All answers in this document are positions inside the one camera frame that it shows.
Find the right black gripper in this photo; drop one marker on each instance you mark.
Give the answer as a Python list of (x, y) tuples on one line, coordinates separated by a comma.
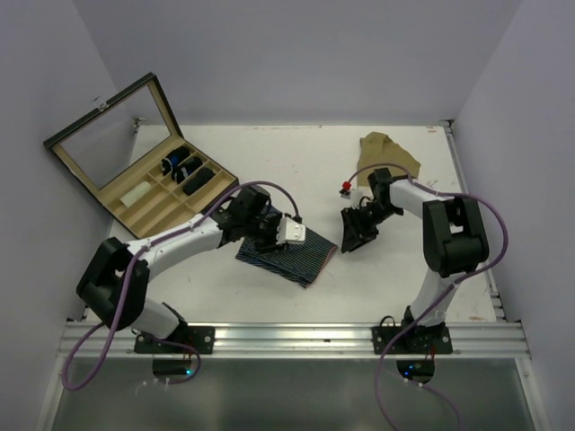
[(354, 231)]

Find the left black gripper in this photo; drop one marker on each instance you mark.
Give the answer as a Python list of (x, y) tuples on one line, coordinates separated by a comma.
[(270, 245)]

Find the navy striped underwear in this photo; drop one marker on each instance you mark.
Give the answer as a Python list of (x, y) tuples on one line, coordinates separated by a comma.
[(301, 263)]

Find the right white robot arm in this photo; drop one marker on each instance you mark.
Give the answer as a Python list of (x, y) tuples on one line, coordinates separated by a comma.
[(454, 244)]

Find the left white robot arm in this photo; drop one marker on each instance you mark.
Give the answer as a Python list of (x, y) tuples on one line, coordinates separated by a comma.
[(115, 282)]

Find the olive tan underwear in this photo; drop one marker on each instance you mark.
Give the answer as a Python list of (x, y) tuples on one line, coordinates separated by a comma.
[(378, 147)]

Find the black white rolled underwear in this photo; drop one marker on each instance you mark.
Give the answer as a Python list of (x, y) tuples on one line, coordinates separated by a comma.
[(186, 168)]

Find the black blue rolled underwear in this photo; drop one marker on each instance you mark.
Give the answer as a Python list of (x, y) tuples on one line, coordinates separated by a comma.
[(173, 159)]

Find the white rolled cloth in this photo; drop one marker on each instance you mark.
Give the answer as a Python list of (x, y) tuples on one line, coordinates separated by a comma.
[(132, 196)]

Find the black compartment storage box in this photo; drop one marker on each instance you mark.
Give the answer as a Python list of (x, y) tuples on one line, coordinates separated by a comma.
[(121, 143)]

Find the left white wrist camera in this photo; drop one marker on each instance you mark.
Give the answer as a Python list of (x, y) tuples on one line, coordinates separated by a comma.
[(290, 231)]

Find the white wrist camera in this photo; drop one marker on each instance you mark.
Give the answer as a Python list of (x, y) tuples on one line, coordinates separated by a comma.
[(357, 196), (290, 231)]

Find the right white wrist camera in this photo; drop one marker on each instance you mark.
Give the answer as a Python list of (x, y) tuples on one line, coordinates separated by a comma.
[(357, 196)]

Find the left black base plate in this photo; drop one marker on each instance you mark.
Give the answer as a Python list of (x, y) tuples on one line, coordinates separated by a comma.
[(174, 341)]

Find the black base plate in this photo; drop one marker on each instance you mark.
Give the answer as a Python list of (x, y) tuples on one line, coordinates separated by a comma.
[(174, 341), (418, 341)]

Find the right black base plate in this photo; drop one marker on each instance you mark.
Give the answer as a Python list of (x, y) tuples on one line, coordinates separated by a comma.
[(418, 341)]

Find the aluminium front rail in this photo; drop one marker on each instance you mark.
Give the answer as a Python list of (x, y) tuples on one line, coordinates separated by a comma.
[(476, 340)]

